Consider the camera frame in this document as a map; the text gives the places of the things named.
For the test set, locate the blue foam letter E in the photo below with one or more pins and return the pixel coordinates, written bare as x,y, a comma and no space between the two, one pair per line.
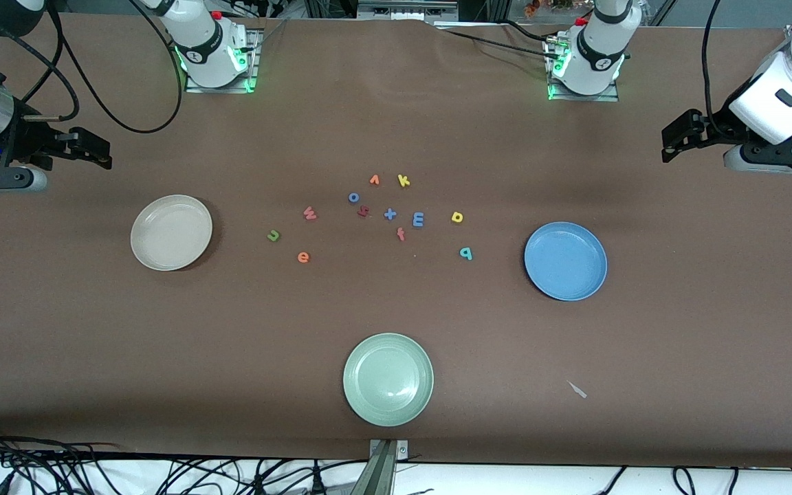
417,219

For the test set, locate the blue plate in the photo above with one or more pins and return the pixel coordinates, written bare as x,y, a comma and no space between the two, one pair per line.
566,261

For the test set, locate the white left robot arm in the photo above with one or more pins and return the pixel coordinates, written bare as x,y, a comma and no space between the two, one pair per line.
599,55

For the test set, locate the pink foam letter w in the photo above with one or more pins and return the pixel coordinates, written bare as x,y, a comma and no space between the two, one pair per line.
309,214

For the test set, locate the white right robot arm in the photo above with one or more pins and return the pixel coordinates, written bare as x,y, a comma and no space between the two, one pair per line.
203,55

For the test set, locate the small white paper scrap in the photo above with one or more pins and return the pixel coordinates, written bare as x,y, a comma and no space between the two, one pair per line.
577,389

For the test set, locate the grey metal box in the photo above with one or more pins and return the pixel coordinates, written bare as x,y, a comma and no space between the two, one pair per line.
403,10

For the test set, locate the beige brown plate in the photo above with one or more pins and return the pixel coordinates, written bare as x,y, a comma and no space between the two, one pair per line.
171,232

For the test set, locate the small orange object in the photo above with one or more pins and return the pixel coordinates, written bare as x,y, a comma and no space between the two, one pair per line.
532,8

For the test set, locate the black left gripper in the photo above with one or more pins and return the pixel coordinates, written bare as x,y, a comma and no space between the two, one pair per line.
713,130

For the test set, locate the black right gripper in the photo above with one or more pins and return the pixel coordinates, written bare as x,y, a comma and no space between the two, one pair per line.
27,134

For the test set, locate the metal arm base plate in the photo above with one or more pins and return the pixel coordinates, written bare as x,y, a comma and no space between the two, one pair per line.
221,89
581,98

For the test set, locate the pale green plate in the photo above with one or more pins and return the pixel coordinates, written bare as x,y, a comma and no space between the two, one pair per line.
388,379

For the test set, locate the grey metal bracket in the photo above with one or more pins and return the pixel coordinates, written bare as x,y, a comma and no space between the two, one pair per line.
383,474

